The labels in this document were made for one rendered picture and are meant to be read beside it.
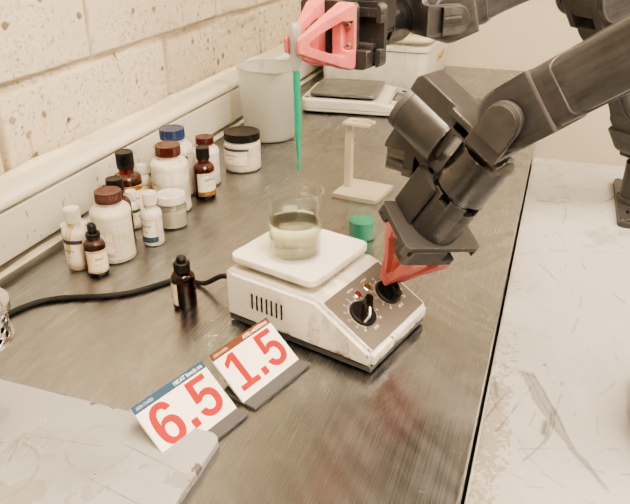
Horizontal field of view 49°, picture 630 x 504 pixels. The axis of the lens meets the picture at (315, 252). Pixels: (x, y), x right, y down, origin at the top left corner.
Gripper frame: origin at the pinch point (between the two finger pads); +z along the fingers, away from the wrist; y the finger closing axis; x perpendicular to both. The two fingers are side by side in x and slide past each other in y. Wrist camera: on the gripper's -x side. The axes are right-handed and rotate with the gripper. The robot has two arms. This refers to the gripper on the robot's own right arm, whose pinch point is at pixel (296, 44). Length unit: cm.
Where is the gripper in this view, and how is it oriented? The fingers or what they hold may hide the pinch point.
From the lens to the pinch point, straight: 71.6
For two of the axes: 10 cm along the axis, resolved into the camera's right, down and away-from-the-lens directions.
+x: 0.2, 8.9, 4.6
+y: 8.2, 2.5, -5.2
